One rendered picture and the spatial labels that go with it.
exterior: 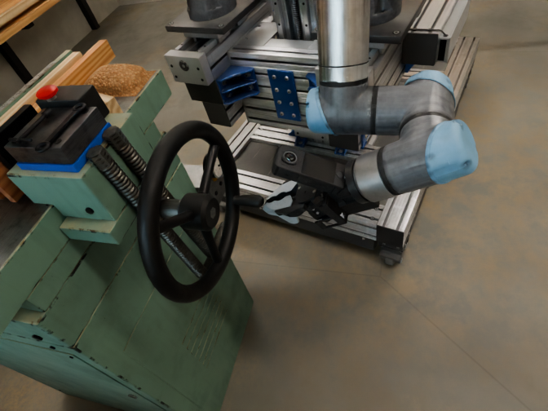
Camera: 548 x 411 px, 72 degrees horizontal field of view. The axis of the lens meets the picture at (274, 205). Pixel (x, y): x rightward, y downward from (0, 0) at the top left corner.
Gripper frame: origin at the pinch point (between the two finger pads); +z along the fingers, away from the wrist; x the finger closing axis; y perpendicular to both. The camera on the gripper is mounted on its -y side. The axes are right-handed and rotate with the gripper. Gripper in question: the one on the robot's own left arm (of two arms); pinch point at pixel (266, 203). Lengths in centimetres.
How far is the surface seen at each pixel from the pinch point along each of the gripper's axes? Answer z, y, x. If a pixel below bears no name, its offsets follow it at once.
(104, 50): 26, -36, 26
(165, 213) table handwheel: 5.6, -14.7, -10.2
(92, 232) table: 7.8, -22.4, -18.0
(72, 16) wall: 272, -77, 245
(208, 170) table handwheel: 0.0, -13.3, -2.1
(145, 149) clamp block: 4.1, -22.7, -3.5
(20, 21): 205, -86, 153
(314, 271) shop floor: 42, 62, 23
